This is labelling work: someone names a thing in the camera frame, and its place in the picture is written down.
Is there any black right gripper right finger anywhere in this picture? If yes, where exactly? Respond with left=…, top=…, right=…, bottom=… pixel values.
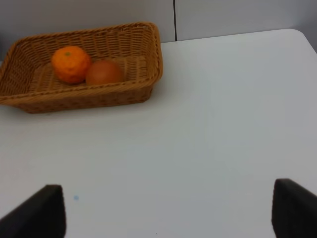
left=271, top=178, right=317, bottom=238

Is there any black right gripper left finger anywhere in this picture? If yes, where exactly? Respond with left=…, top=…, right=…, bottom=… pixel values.
left=0, top=184, right=66, bottom=238

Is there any orange tangerine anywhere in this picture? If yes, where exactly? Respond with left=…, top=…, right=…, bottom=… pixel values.
left=51, top=46, right=92, bottom=84

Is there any orange wicker basket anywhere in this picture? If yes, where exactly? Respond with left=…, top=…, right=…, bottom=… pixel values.
left=0, top=22, right=163, bottom=114

